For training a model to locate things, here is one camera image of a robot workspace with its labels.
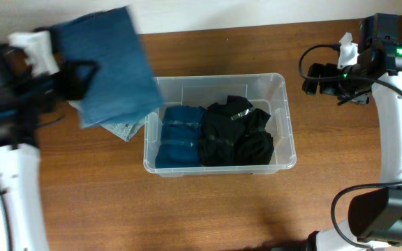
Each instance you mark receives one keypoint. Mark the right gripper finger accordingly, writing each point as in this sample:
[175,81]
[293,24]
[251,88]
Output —
[329,87]
[310,86]

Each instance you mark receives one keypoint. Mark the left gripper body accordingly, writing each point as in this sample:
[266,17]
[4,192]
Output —
[44,89]

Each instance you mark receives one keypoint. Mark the black garment with tape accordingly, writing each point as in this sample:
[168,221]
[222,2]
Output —
[255,146]

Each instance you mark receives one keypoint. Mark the dark blue jeans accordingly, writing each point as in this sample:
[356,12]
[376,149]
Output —
[110,55]

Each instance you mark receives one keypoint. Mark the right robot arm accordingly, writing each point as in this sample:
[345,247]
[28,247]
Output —
[370,69]

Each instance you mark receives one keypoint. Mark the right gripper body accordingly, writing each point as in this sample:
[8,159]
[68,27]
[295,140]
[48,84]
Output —
[347,85]

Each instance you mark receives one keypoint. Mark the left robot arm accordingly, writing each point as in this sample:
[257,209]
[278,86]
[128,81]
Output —
[22,224]

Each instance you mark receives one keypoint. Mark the teal garment with tape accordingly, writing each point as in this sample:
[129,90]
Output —
[180,135]

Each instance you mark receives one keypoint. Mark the clear plastic storage bin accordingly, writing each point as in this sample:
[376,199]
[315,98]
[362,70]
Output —
[266,91]

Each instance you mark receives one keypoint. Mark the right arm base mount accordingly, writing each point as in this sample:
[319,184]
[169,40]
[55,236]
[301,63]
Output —
[291,244]

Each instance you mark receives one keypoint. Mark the light blue jeans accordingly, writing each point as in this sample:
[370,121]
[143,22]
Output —
[121,126]

